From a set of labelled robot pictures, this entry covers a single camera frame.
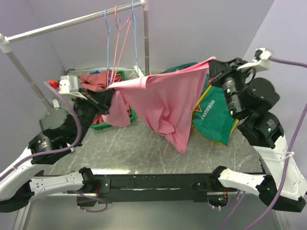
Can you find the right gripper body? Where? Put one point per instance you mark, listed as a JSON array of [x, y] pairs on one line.
[[228, 77]]

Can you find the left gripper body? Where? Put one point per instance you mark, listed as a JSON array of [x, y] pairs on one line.
[[88, 109]]

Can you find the pink t shirt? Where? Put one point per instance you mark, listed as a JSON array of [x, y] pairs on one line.
[[164, 102]]

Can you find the blue wire hanger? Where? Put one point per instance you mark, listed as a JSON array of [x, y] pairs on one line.
[[109, 28], [135, 39]]

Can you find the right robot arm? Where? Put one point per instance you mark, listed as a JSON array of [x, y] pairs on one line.
[[249, 99]]

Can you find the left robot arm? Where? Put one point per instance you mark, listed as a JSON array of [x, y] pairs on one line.
[[61, 130]]

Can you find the red t shirt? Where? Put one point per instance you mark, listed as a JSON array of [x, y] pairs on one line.
[[97, 82]]

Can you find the green enterprise t shirt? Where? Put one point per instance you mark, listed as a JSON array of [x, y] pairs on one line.
[[213, 115]]

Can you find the teal cloth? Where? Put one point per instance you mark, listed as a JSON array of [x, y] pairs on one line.
[[95, 72]]

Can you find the dark green garment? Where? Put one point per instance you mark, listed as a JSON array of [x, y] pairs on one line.
[[180, 67]]

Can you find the yellow plastic tray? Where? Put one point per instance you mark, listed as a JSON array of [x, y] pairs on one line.
[[204, 95]]

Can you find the black base bar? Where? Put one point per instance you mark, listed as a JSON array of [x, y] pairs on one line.
[[154, 187]]

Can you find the white clothes rack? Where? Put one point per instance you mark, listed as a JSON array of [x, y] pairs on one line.
[[5, 42]]

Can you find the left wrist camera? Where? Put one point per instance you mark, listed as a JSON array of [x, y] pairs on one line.
[[66, 87]]

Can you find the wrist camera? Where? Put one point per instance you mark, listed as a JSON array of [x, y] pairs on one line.
[[66, 87], [260, 61]]

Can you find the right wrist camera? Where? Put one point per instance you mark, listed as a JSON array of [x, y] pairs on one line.
[[260, 61]]

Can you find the pink wire hanger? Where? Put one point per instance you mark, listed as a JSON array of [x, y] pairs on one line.
[[119, 51]]

